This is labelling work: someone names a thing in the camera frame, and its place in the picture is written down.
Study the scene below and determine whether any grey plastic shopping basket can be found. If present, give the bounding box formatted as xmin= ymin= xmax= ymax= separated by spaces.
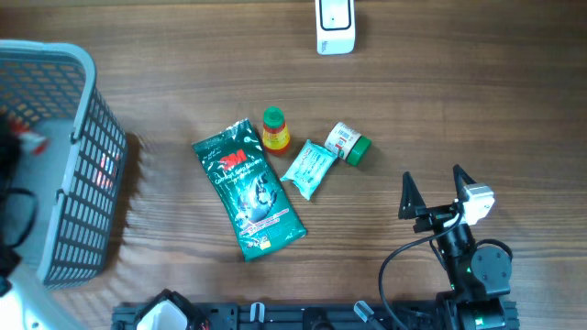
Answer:
xmin=1 ymin=39 xmax=127 ymax=290

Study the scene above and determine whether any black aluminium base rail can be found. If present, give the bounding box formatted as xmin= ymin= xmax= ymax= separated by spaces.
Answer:
xmin=111 ymin=300 xmax=521 ymax=330

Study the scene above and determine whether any black camera cable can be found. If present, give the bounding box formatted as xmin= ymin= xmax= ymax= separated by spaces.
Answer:
xmin=378 ymin=201 xmax=464 ymax=330
xmin=0 ymin=187 xmax=40 ymax=251

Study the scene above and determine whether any red stick sachet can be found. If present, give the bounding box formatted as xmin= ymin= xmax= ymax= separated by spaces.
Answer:
xmin=9 ymin=121 xmax=49 ymax=155

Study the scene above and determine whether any sriracha bottle with green cap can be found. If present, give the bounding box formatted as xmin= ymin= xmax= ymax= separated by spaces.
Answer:
xmin=262 ymin=106 xmax=291 ymax=156

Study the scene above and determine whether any teal wet wipes packet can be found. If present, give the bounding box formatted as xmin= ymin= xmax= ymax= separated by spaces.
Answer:
xmin=280 ymin=139 xmax=337 ymax=200

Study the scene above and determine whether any white barcode scanner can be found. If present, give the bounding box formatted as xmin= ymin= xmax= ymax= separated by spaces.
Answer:
xmin=315 ymin=0 xmax=356 ymax=56

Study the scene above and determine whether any black right camera cable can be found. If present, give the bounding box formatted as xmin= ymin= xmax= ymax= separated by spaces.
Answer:
xmin=378 ymin=201 xmax=464 ymax=330

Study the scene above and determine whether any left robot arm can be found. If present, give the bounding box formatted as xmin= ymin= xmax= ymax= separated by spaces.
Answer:
xmin=1 ymin=119 xmax=77 ymax=329

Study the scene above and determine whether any green 3M wipes pouch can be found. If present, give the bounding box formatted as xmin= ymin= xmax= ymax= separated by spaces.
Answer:
xmin=193 ymin=118 xmax=307 ymax=261

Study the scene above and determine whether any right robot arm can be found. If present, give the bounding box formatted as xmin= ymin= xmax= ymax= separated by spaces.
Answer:
xmin=398 ymin=165 xmax=520 ymax=329

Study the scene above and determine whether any black left camera cable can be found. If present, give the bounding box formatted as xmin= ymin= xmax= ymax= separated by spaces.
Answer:
xmin=0 ymin=187 xmax=40 ymax=251

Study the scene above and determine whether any green-lidded white spice jar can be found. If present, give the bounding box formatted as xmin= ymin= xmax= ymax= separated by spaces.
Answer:
xmin=324 ymin=122 xmax=371 ymax=167

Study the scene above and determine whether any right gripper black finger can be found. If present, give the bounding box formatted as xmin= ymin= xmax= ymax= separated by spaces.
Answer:
xmin=398 ymin=171 xmax=426 ymax=219
xmin=452 ymin=164 xmax=476 ymax=200

